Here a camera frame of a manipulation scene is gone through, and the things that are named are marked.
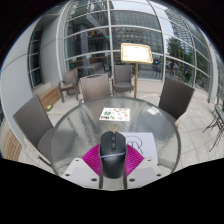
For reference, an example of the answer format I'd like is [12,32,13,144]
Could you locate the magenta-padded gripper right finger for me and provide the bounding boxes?
[122,144,165,190]

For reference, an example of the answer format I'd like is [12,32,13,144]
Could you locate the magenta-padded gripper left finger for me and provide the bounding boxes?
[61,143,105,190]

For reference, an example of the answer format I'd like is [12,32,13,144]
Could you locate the black computer mouse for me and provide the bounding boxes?
[98,130,129,180]

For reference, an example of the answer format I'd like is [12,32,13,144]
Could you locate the white printed mouse pad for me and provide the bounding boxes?
[118,131,158,165]

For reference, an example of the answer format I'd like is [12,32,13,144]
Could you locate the colourful picture menu card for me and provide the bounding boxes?
[98,106,131,123]

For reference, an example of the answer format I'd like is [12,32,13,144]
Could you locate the small white table sticker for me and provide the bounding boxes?
[146,106,161,116]

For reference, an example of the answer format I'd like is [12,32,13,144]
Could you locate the dark metal folding table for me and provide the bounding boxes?
[203,102,224,153]

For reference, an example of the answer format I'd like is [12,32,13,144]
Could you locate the gold lit menu stand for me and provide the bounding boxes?
[120,42,155,100]

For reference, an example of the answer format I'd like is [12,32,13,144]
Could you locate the gold ring table centre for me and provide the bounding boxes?
[106,123,121,134]

